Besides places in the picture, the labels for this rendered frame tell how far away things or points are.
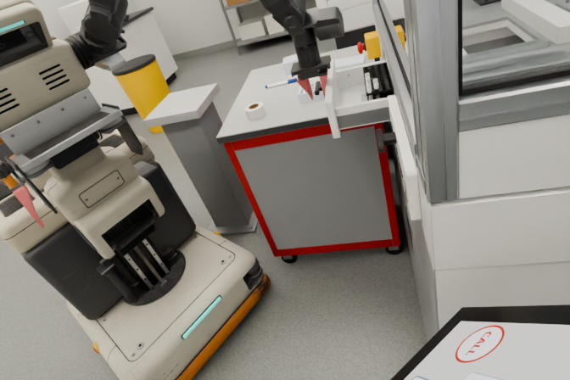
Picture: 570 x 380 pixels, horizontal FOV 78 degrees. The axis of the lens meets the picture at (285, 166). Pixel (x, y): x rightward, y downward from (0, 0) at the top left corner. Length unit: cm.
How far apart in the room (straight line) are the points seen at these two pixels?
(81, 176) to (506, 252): 100
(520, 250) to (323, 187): 86
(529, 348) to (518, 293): 43
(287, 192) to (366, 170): 31
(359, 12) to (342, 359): 143
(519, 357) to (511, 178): 28
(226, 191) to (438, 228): 144
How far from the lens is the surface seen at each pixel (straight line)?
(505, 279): 68
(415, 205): 64
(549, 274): 69
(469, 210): 54
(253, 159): 131
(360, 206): 142
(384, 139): 72
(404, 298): 156
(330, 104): 87
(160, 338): 142
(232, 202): 191
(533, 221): 59
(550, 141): 51
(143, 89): 349
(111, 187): 114
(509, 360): 29
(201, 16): 569
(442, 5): 40
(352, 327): 151
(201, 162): 180
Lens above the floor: 130
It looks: 33 degrees down
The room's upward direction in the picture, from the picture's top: 19 degrees counter-clockwise
